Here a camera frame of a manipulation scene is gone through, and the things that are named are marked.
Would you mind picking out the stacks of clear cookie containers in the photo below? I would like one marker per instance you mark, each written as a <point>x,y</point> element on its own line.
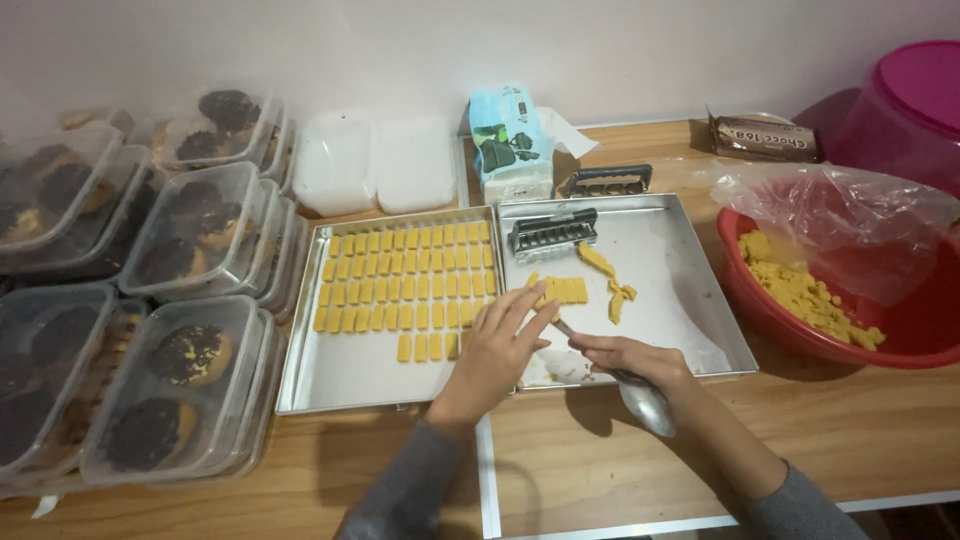
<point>142,300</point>

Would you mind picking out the brown chocolate bar packet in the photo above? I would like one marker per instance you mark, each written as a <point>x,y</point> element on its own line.
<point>761,139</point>

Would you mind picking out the metal spoon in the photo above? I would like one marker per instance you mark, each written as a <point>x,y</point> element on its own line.
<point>646,405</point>

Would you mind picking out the red plastic basin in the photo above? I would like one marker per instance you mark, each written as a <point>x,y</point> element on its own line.
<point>922,330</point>

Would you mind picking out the long yellow dough strip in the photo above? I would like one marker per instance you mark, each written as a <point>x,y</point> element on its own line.
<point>595,259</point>

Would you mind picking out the clear plastic bag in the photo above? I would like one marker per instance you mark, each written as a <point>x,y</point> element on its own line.
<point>840,217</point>

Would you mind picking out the yellow dough heap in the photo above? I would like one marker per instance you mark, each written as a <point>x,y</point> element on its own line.
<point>802,296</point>

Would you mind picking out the person's right hand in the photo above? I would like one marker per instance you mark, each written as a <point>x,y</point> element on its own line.
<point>645,361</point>

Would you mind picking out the yellow dough scraps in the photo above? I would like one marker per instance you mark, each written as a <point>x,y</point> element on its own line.
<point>619,300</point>

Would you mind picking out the white plastic lid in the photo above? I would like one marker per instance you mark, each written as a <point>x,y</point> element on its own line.
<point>416,165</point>
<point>334,165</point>

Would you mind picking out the pink plastic bucket with lid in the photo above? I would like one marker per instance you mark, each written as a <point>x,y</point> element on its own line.
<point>907,112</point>

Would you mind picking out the person's left hand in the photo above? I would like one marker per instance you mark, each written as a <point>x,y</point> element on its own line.
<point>484,367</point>

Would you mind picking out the metal tray with dough rows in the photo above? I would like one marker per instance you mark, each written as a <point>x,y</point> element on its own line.
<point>352,375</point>

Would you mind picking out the black-framed metal cutter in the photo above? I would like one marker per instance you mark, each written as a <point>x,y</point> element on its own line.
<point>607,181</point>

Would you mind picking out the short line of cut dough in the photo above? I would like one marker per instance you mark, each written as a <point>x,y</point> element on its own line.
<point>566,291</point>

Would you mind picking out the white paper sheet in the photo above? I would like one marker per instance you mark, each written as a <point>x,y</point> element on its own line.
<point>559,131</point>

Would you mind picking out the rows of yellow dough bars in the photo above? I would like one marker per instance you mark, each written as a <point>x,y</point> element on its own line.
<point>405,277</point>

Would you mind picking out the metal tray with cutter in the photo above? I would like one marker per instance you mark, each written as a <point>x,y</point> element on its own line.
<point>675,300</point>

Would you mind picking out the blue tissue pack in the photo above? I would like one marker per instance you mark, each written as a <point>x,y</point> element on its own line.
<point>510,146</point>

